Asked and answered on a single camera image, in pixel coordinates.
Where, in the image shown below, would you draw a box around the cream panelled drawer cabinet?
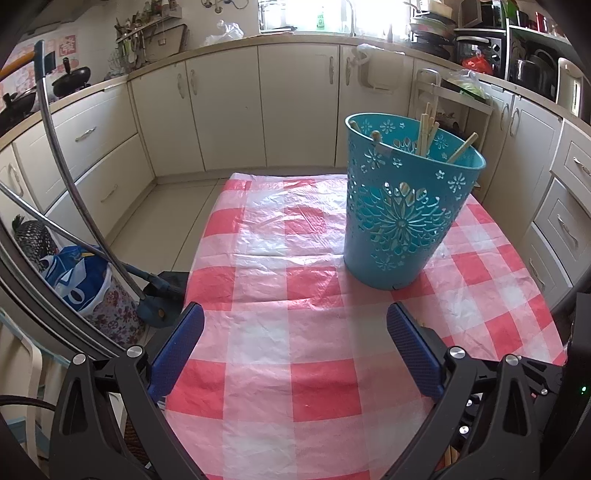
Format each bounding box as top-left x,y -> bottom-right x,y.
480,83 -> 591,296

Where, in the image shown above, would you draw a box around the stack of pots and lids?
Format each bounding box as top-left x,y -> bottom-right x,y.
409,11 -> 455,56

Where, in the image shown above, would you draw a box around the blue white plastic bag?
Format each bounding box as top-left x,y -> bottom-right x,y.
39,246 -> 109,317

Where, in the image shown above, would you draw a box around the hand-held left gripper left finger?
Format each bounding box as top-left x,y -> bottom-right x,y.
48,302 -> 206,480

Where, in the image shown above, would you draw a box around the black mesh bag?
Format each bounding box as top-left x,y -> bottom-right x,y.
11,215 -> 54,273

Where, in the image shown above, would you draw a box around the steel pole with teal connector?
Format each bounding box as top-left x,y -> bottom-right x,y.
0,184 -> 160,284

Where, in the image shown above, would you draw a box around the white door-hung bin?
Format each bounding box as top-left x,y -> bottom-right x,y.
353,44 -> 414,90

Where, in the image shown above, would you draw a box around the wooden cutting board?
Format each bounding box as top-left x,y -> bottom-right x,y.
141,25 -> 190,58

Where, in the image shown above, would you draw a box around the black frying pan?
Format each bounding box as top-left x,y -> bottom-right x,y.
0,90 -> 38,132

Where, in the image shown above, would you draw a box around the floral waste bin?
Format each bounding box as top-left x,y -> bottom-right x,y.
81,277 -> 144,347

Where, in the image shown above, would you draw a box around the wall utensil rack with bottles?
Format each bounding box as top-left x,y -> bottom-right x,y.
115,0 -> 185,61

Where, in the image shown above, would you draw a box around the cream double-door base cabinets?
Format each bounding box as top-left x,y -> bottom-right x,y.
129,44 -> 416,178

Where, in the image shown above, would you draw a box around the cream two-drawer cabinet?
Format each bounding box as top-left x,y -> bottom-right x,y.
11,83 -> 155,232

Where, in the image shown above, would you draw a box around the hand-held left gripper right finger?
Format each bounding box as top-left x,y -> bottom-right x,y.
385,302 -> 580,480

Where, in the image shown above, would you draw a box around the kitchen window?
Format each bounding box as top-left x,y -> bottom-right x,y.
256,0 -> 416,35

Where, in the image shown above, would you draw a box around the black wok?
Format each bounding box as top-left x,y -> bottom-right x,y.
52,58 -> 92,90

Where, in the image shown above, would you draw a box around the red plastic bag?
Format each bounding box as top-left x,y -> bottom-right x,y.
462,53 -> 492,75

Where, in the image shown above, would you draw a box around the white thermos kettle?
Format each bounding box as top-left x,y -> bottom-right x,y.
556,58 -> 587,116

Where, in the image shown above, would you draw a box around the pink wall poster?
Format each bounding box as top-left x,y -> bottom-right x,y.
0,32 -> 79,97

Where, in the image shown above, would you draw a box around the white rolling cart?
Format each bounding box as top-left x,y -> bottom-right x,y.
409,68 -> 492,153

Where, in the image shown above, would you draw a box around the steel mop with orange handle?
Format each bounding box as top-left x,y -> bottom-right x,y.
0,41 -> 188,328

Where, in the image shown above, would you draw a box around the black cable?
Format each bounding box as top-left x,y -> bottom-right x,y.
0,394 -> 58,414

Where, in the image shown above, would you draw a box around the red white checked tablecloth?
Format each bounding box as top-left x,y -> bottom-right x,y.
164,172 -> 568,480

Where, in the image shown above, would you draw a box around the black toaster oven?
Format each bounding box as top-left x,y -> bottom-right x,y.
455,34 -> 504,79

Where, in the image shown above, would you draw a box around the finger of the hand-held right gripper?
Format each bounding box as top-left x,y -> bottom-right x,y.
519,359 -> 566,398

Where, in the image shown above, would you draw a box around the teal perforated plastic basket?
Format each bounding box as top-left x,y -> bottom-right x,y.
342,112 -> 488,291

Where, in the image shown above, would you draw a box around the bag of green vegetables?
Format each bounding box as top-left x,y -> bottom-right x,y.
443,69 -> 488,100

